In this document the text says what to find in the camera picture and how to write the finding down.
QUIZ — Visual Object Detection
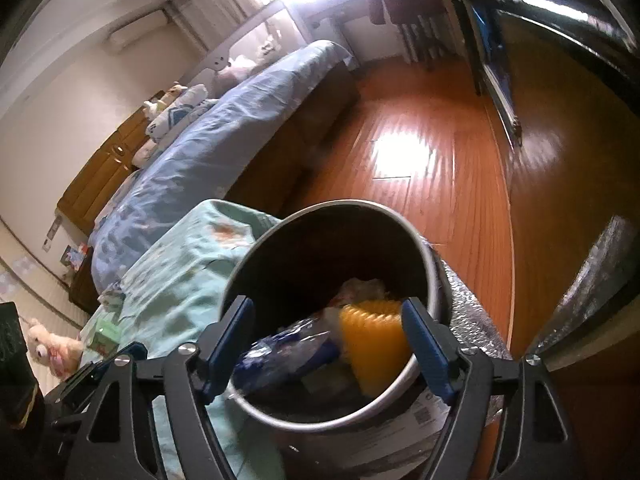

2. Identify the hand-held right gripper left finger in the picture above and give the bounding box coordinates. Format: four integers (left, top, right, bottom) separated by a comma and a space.
64, 295, 257, 480

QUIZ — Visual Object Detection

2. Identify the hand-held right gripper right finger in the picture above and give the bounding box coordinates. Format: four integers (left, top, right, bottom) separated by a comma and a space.
401, 297, 583, 480

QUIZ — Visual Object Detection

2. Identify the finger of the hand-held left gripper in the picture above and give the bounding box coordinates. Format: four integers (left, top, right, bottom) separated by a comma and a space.
65, 341, 147, 386

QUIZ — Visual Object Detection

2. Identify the orange ridged plastic tray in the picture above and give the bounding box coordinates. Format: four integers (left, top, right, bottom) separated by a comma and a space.
339, 297, 413, 396

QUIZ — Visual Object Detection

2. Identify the blue white plastic packet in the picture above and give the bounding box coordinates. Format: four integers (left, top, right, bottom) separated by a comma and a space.
232, 317, 343, 401

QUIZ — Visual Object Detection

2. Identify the black round bin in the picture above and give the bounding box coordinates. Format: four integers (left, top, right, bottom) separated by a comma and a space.
218, 200, 453, 433

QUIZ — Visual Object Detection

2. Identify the small green box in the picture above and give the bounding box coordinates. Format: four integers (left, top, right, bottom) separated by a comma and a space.
87, 312, 123, 351

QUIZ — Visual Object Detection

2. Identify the beige teddy bear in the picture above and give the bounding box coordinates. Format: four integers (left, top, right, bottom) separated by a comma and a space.
25, 317, 86, 381

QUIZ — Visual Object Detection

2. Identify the dark nightstand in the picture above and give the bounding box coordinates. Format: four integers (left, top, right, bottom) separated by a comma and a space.
67, 245, 101, 316

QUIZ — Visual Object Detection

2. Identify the teal patterned tablecloth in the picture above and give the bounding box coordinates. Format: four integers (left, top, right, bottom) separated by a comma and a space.
80, 199, 286, 480

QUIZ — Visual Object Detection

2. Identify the crumpled pale wrapper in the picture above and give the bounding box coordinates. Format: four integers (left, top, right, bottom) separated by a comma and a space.
330, 277, 388, 308

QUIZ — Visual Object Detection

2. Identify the wooden headboard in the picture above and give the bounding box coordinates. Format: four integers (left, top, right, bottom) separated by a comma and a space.
56, 91, 166, 236

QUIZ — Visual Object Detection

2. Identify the plain white pillow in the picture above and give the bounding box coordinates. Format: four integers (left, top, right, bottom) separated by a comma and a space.
131, 137, 158, 168

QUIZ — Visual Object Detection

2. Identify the bed with blue sheet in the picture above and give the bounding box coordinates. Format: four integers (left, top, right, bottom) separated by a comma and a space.
90, 39, 361, 293

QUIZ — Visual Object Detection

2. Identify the white blue patterned pillow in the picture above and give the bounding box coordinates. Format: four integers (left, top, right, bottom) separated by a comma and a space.
145, 85, 221, 141

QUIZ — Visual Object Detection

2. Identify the small yellow white plush toy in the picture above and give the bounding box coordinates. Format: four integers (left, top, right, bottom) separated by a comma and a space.
144, 82, 188, 111

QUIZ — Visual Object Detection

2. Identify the pink plush toy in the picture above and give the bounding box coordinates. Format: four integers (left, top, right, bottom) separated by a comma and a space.
215, 55, 256, 83

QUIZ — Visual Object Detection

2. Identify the white air conditioner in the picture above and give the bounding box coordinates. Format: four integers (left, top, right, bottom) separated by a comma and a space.
109, 8, 168, 51

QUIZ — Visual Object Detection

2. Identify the white desk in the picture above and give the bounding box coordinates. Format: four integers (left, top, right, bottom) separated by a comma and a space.
307, 7, 371, 68

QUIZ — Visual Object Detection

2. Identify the pale curtain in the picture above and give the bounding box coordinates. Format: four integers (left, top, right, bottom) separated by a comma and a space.
165, 0, 281, 56

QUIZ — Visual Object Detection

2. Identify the black glossy cabinet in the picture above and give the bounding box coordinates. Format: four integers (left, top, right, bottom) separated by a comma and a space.
435, 0, 640, 366

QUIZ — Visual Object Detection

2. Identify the grey crib rail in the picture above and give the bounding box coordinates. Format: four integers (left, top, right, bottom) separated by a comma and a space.
180, 0, 306, 86

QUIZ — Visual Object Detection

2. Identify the wall radiator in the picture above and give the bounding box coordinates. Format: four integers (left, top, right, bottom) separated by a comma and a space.
397, 12, 451, 66

